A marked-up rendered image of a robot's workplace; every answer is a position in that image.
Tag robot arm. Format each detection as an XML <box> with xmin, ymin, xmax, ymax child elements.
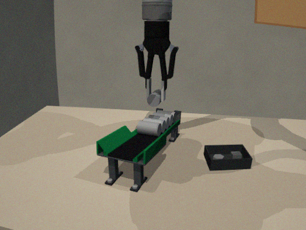
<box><xmin>142</xmin><ymin>0</ymin><xmax>172</xmax><ymax>22</ymax></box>

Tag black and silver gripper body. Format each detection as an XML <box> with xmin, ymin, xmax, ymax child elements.
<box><xmin>143</xmin><ymin>21</ymin><xmax>171</xmax><ymax>55</ymax></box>

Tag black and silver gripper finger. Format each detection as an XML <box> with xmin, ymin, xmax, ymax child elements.
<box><xmin>157</xmin><ymin>44</ymin><xmax>179</xmax><ymax>101</ymax></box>
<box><xmin>135</xmin><ymin>44</ymin><xmax>154</xmax><ymax>98</ymax></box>

